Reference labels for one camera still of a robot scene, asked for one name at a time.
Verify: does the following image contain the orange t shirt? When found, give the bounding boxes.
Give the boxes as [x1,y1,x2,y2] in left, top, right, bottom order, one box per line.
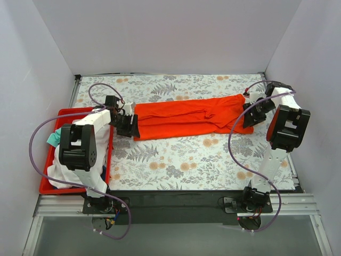
[134,94,245,141]

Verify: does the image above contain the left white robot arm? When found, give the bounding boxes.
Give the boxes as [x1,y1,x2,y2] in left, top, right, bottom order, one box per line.
[59,95,140,213]

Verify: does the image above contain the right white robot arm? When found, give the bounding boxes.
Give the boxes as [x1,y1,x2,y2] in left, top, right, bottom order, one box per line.
[241,81,311,212]

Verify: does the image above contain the blue garment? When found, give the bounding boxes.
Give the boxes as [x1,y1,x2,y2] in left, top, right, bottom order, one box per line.
[101,165,107,181]

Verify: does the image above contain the teal garment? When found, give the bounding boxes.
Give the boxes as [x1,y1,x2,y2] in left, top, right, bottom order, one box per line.
[47,128,61,148]

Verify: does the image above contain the white t shirt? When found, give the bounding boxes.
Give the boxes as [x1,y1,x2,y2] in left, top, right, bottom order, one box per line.
[47,124,110,183]

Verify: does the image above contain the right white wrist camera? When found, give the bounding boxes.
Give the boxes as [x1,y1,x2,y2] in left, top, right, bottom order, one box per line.
[243,92,266,104]

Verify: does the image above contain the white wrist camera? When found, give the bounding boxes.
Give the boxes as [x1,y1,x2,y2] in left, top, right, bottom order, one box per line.
[122,102,136,116]
[243,92,266,104]

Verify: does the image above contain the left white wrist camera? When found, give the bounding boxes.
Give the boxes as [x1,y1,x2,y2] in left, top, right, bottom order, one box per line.
[122,102,136,116]

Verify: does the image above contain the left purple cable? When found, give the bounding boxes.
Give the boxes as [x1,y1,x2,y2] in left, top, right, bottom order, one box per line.
[29,83,132,240]

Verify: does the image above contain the purple cable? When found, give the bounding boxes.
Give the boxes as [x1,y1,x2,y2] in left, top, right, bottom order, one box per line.
[228,80,297,233]
[29,83,132,240]

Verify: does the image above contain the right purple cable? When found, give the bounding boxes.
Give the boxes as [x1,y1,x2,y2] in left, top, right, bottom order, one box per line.
[228,80,297,233]

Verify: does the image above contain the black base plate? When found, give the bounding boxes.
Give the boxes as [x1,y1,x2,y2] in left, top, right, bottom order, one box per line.
[83,190,273,225]

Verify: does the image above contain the aluminium frame rail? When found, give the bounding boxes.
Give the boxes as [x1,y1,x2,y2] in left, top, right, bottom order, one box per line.
[33,194,320,217]

